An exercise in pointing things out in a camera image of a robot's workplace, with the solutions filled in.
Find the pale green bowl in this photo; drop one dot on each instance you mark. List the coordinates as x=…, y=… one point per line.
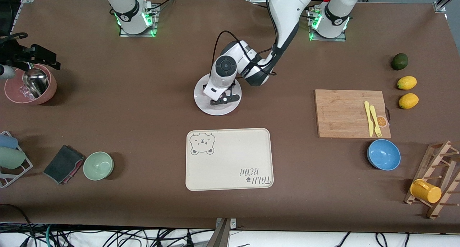
x=98, y=166

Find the cream tray with bear print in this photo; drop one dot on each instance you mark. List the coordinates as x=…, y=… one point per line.
x=230, y=161

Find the blue bowl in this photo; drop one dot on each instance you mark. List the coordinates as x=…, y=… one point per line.
x=383, y=154

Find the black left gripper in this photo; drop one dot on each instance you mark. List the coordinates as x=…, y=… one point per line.
x=204, y=86

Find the wooden cutting board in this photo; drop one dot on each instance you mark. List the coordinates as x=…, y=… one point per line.
x=341, y=114

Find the yellow plastic fork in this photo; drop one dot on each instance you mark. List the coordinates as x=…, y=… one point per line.
x=376, y=121

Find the blue cup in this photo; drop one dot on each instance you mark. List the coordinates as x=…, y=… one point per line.
x=8, y=141

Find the wooden mug rack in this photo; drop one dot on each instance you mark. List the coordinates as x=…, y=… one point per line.
x=445, y=182

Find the yellow lemon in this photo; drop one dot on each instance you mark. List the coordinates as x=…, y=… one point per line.
x=406, y=83
x=408, y=101

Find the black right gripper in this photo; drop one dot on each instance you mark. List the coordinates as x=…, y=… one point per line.
x=18, y=53

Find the white round plate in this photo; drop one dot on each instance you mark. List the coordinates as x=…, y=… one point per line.
x=219, y=110

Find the yellow mug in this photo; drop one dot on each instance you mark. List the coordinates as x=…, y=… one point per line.
x=426, y=191

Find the metal table edge bracket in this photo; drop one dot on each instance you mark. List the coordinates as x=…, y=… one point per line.
x=223, y=232

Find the orange slice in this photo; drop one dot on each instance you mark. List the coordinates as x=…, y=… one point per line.
x=382, y=121

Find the pale green cup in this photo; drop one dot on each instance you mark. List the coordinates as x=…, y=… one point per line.
x=10, y=158

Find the folded grey cloth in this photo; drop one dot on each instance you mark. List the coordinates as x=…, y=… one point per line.
x=63, y=164

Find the metal scoop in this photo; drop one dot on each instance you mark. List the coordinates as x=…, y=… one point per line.
x=36, y=82

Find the brown table cover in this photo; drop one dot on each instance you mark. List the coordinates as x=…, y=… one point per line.
x=287, y=204

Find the dark green avocado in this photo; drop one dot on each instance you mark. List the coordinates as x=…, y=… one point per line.
x=399, y=61

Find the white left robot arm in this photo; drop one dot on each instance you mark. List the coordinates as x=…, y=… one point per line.
x=287, y=17

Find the yellow plastic knife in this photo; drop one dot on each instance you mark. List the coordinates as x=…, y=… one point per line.
x=369, y=121

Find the pink bowl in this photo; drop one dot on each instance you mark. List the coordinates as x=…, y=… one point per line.
x=14, y=92

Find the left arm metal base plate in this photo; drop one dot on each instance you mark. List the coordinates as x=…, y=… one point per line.
x=341, y=39

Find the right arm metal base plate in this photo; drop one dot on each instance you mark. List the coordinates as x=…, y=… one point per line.
x=152, y=31

